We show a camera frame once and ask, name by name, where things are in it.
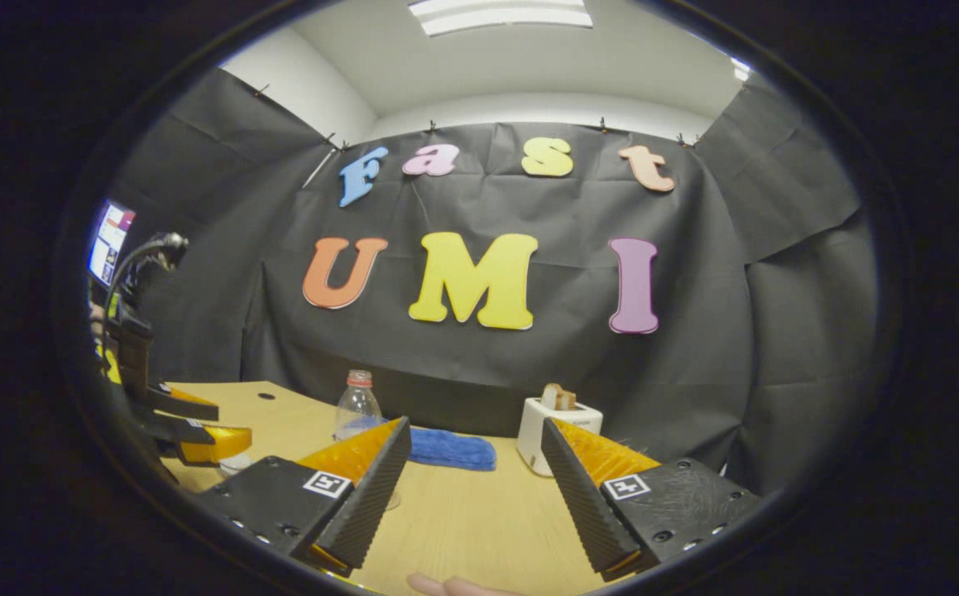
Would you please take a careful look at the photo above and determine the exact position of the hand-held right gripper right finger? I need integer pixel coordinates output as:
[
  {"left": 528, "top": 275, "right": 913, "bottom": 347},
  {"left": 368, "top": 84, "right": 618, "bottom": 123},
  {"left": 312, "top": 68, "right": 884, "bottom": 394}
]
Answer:
[{"left": 540, "top": 416, "right": 763, "bottom": 582}]

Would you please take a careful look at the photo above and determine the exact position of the white toaster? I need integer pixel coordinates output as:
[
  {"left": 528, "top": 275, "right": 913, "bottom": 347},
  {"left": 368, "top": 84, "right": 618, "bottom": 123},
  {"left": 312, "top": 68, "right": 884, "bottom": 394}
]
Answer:
[{"left": 516, "top": 397, "right": 604, "bottom": 478}]

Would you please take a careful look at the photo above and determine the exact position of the ceiling light panel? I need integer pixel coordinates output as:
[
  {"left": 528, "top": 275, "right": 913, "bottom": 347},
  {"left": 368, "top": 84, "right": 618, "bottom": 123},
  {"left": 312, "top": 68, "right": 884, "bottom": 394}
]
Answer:
[{"left": 409, "top": 0, "right": 594, "bottom": 37}]

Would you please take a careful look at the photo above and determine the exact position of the computer monitor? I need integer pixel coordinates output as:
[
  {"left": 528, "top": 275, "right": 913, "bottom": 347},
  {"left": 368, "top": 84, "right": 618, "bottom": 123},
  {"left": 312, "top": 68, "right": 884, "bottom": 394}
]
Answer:
[{"left": 88, "top": 200, "right": 137, "bottom": 288}]

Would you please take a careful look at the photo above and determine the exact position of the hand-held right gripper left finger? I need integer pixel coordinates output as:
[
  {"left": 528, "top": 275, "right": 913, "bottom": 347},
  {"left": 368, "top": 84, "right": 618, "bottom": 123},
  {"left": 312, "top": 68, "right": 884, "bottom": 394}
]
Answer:
[{"left": 198, "top": 416, "right": 414, "bottom": 578}]

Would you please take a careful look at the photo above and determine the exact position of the blue towel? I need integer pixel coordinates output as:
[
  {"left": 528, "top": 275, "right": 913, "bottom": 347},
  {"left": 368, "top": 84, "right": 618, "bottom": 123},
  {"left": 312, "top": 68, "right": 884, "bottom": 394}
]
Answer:
[{"left": 400, "top": 425, "right": 497, "bottom": 472}]

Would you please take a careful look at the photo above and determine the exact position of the clear plastic water bottle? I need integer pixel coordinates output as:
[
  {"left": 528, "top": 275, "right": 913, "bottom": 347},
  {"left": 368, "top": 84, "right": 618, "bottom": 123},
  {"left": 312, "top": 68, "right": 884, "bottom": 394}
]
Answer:
[{"left": 333, "top": 369, "right": 403, "bottom": 511}]

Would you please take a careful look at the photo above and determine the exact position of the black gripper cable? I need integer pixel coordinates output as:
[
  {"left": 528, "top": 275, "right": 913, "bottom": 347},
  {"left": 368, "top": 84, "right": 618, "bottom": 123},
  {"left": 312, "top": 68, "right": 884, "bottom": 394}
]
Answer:
[{"left": 103, "top": 233, "right": 190, "bottom": 332}]

